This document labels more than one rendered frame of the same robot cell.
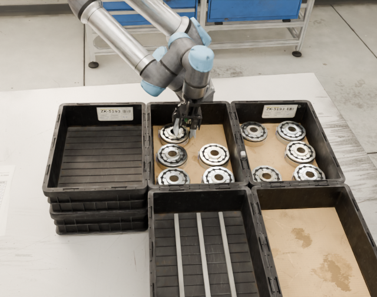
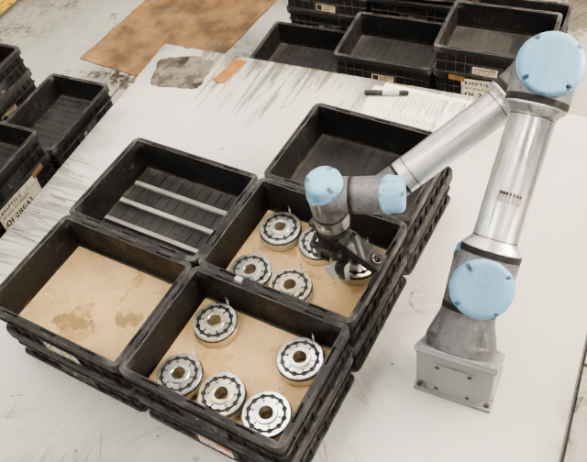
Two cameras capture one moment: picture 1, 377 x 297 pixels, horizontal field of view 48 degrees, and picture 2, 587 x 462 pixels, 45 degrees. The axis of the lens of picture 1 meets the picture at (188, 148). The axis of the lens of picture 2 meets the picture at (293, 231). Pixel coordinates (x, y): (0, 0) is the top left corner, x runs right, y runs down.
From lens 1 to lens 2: 1.89 m
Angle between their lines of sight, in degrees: 78
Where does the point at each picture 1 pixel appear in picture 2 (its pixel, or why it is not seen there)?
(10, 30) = not seen: outside the picture
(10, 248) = not seen: hidden behind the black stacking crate
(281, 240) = (141, 297)
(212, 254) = (179, 231)
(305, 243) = (120, 317)
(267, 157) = (252, 360)
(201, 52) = (318, 175)
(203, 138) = (337, 302)
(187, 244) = (204, 216)
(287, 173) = (211, 365)
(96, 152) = not seen: hidden behind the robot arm
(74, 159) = (383, 162)
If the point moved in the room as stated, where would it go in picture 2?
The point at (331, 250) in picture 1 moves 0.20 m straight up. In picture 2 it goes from (94, 336) to (60, 287)
